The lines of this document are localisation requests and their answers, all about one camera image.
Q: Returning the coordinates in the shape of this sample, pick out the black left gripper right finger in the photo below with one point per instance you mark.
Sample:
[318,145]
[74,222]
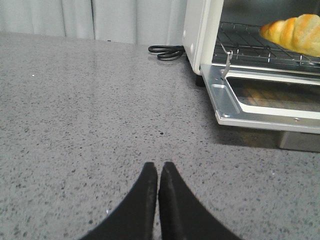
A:
[182,216]

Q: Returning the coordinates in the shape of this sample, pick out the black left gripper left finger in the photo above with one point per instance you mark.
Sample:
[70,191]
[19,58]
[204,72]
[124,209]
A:
[133,219]

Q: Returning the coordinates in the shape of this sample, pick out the golden bread roll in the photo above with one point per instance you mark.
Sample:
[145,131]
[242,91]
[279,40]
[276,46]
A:
[299,34]

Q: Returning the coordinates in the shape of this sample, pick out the glass oven door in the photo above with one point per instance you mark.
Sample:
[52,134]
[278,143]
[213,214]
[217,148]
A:
[264,98]

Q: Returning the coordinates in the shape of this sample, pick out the black oven front-left foot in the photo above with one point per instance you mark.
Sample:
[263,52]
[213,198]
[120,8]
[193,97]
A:
[199,81]

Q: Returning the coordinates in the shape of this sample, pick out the white Toshiba toaster oven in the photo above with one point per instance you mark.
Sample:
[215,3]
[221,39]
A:
[203,17]

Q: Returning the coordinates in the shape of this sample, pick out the grey pleated curtain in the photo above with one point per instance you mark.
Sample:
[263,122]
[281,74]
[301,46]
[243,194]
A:
[144,22]

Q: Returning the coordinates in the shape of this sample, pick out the metal oven wire rack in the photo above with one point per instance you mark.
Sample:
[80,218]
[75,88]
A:
[250,49]

